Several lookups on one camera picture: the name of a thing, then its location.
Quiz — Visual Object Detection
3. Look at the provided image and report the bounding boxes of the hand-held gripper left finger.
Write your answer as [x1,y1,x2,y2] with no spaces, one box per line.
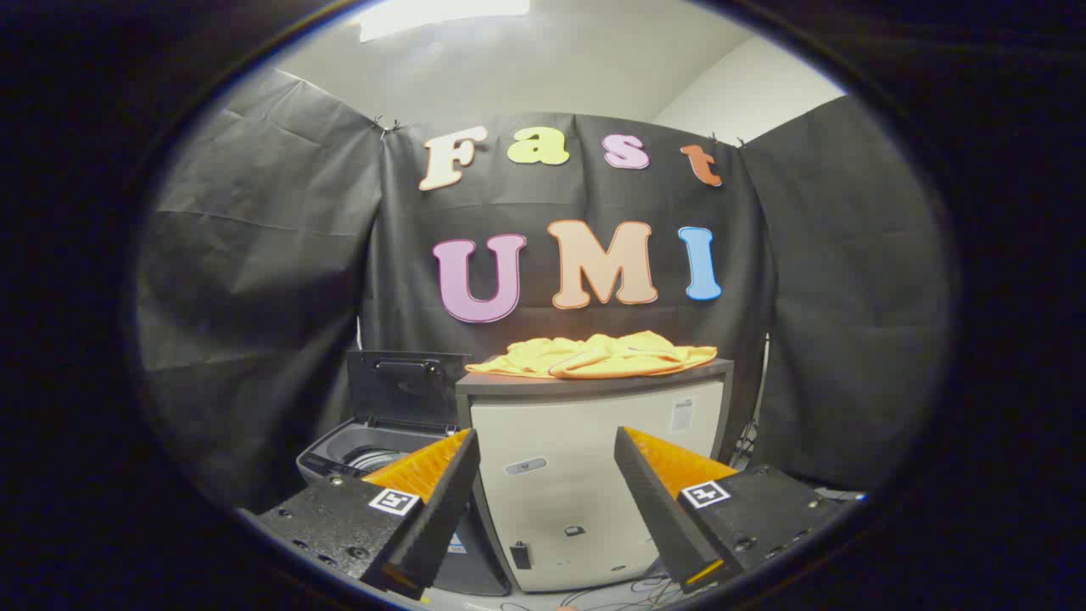
[255,429,481,600]

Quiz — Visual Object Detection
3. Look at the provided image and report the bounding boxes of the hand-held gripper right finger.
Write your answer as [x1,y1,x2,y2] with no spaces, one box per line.
[614,426,859,595]

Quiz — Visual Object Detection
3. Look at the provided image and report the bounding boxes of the grey washing machine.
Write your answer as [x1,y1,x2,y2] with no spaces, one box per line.
[296,420,510,597]

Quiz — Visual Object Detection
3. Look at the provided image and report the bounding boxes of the yellow shirt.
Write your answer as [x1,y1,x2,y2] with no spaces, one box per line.
[465,331,719,380]

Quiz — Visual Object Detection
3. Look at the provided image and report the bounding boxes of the white and grey cabinet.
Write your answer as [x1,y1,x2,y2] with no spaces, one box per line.
[456,358,736,593]

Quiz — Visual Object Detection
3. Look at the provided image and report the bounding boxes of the black backdrop cloth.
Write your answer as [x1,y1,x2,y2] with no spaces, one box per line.
[136,68,951,510]

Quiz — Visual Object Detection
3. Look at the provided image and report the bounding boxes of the thin black floor cables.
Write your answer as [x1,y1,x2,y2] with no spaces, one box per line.
[501,573,697,611]

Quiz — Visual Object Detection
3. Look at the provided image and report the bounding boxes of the black cables beside cabinet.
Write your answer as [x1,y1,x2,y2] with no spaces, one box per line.
[731,414,761,473]

